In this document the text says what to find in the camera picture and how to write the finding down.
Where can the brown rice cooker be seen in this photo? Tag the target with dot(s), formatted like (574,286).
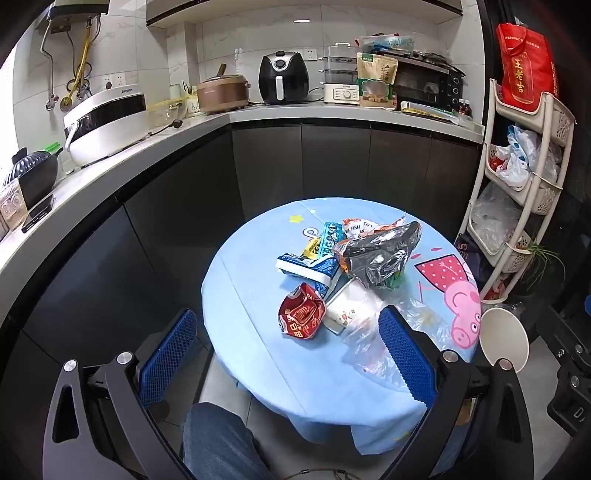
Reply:
(224,94)

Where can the clear blue package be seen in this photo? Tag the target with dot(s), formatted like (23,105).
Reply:
(388,44)

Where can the white paper cup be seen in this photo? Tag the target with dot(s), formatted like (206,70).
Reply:
(353,309)

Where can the silver foil snack bag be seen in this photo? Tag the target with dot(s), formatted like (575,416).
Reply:
(378,254)

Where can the red snack wrapper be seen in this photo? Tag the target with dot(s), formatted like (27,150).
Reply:
(300,314)

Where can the black clay pot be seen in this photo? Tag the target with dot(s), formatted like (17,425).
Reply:
(34,173)

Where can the kitchen counter with dark cabinets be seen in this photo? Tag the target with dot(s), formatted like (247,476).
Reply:
(332,161)

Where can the white kitchen appliance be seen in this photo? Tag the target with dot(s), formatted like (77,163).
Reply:
(106,124)

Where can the clear plastic bag in rack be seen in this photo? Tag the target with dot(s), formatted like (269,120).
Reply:
(496,212)

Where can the spider plant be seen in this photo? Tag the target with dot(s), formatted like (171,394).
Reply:
(542,261)

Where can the yellow wrapper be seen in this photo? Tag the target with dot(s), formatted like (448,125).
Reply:
(311,249)

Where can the teal gum packet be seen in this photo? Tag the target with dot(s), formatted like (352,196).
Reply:
(330,237)

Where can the white wall socket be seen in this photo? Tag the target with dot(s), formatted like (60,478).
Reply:
(310,54)
(113,83)

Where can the red shopping bag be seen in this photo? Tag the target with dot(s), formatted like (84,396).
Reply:
(524,69)

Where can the blue cartoon tablecloth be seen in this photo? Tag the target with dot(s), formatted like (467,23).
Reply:
(249,295)

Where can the white trash bin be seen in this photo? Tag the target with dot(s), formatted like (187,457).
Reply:
(501,337)

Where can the white food steamer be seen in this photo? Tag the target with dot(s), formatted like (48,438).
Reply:
(340,74)

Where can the blue white packet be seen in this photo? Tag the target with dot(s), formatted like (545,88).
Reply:
(304,266)

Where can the white blue plastic bag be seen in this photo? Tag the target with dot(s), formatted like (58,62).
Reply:
(521,152)

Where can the clear glass container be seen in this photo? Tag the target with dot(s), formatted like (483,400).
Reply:
(166,113)

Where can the orange white snack bag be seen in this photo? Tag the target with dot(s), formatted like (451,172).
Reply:
(360,228)

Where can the utensil holder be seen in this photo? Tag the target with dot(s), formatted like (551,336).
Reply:
(193,101)

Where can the white storage rack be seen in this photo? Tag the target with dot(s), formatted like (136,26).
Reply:
(551,138)

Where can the person's jeans leg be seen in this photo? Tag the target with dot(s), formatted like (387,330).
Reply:
(221,443)

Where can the dark blue sack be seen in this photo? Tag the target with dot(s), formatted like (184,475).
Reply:
(471,258)

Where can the black air fryer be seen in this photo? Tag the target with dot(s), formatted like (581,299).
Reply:
(281,78)

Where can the black kitchen scale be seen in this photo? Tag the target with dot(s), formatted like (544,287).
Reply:
(39,212)

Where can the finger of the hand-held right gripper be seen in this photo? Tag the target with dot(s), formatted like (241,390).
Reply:
(565,364)

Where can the green beige snack bag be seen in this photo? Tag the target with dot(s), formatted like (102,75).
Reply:
(376,74)

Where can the wall water heater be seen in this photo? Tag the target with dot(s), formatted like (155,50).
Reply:
(76,14)

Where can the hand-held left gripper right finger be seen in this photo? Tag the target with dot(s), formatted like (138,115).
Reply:
(406,355)

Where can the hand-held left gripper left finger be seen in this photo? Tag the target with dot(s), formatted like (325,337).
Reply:
(166,355)

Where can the black toaster oven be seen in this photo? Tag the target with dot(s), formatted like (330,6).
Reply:
(429,83)

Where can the clear plastic bag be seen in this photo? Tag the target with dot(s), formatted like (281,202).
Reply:
(496,212)
(369,355)

